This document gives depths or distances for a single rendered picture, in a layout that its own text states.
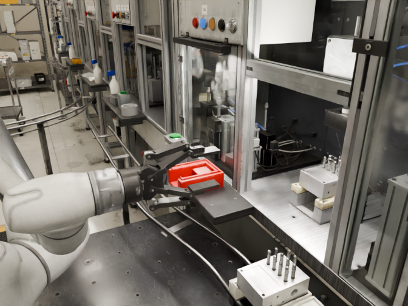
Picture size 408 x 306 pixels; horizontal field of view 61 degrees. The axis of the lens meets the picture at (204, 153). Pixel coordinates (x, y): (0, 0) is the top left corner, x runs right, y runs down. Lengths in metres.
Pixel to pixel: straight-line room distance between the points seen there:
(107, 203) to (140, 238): 0.65
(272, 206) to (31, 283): 0.68
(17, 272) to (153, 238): 0.53
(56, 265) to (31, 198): 0.38
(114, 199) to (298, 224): 0.54
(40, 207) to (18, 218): 0.04
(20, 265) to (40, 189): 0.32
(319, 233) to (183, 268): 0.46
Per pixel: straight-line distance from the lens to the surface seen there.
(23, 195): 0.70
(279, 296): 0.80
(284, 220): 1.03
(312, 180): 1.02
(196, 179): 1.11
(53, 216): 0.69
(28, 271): 0.98
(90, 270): 1.24
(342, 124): 1.00
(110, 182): 0.70
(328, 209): 1.03
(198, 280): 1.16
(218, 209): 1.05
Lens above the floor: 1.47
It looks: 23 degrees down
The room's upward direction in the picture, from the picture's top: straight up
